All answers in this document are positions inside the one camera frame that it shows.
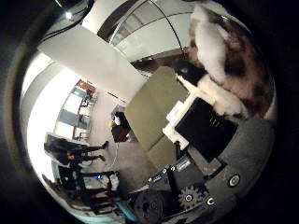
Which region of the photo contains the thin black cable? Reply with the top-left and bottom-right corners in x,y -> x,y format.
149,0 -> 188,57

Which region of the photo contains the black equipment cart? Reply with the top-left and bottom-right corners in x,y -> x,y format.
55,167 -> 121,216

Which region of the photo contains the seated person in black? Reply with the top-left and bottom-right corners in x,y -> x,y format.
107,111 -> 132,144

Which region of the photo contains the brown spotted plush tiger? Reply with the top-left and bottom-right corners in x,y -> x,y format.
186,5 -> 277,120

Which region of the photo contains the person in dark clothes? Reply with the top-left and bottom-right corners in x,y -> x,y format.
43,133 -> 110,166

